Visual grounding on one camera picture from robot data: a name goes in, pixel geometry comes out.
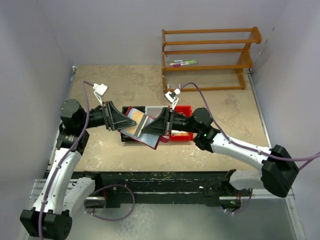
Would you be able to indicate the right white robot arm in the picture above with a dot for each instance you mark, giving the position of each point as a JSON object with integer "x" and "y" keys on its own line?
{"x": 274, "y": 169}

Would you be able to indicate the aluminium frame rail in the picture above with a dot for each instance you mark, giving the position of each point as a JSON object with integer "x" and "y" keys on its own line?
{"x": 41, "y": 188}

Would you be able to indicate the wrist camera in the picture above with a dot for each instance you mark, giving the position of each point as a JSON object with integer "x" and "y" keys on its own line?
{"x": 99, "y": 91}
{"x": 172, "y": 97}

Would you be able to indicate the red leather card holder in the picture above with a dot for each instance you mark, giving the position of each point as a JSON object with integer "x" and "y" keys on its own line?
{"x": 151, "y": 140}

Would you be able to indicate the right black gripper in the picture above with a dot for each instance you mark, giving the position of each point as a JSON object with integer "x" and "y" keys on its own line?
{"x": 157, "y": 126}

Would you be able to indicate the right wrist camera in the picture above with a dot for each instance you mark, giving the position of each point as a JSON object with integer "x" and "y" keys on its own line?
{"x": 172, "y": 97}

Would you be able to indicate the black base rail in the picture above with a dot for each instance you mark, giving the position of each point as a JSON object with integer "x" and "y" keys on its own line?
{"x": 161, "y": 187}

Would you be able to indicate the purple marker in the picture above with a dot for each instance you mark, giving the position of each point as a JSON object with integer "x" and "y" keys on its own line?
{"x": 184, "y": 63}

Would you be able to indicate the gold cards pile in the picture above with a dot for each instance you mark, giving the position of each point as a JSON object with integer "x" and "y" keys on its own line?
{"x": 176, "y": 133}

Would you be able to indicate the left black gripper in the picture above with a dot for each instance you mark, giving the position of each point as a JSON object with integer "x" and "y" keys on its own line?
{"x": 119, "y": 120}

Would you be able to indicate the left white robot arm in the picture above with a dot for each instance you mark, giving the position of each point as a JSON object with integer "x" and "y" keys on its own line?
{"x": 51, "y": 214}

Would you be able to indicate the red plastic bin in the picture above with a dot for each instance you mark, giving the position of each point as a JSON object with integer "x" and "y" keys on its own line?
{"x": 185, "y": 110}

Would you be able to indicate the white plastic bin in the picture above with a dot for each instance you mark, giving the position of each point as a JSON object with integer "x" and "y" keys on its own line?
{"x": 154, "y": 111}

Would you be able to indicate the green marker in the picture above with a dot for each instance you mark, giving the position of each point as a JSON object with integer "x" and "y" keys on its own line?
{"x": 181, "y": 61}

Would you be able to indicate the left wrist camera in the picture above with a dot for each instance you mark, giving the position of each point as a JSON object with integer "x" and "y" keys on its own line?
{"x": 99, "y": 91}

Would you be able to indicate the wooden rack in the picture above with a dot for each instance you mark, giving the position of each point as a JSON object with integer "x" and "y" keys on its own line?
{"x": 213, "y": 49}

